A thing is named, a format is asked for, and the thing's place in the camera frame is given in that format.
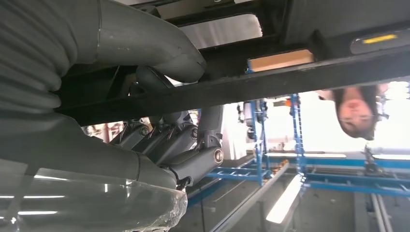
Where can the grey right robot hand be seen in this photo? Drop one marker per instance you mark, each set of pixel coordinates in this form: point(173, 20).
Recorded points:
point(144, 38)

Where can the blue metal shelf rack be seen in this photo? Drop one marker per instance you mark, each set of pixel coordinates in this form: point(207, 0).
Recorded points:
point(237, 174)
point(352, 187)

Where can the closed cardboard box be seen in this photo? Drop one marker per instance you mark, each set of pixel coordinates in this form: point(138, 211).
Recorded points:
point(278, 60)

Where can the ceiling light strip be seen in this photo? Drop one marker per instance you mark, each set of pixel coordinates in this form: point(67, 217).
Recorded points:
point(283, 201)

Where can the smooth black case yellow label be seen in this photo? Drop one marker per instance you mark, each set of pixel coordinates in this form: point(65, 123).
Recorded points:
point(381, 46)

